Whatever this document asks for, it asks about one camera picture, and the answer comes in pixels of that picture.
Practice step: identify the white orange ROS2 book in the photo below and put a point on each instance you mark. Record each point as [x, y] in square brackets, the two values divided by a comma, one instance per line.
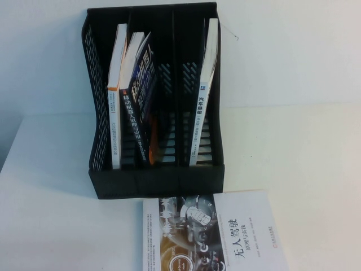
[117, 84]

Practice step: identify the black plastic book stand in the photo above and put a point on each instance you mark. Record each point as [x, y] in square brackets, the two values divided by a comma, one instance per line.
[158, 180]

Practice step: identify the white automobile suspension book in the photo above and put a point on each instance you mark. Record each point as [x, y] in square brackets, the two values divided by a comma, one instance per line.
[207, 70]

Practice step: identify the dark blue mobile robot book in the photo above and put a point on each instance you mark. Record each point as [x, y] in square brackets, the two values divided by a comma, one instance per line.
[141, 93]

